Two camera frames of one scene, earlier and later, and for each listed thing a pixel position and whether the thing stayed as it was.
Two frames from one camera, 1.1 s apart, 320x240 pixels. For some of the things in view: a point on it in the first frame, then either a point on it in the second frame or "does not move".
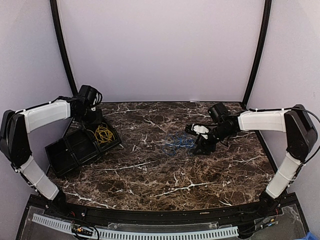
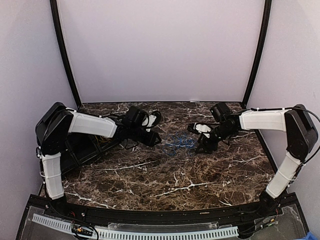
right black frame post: x=258 y=57 does not move
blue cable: x=176 y=140 does not move
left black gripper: x=98 y=118 → x=148 y=142
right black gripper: x=205 y=145 does not move
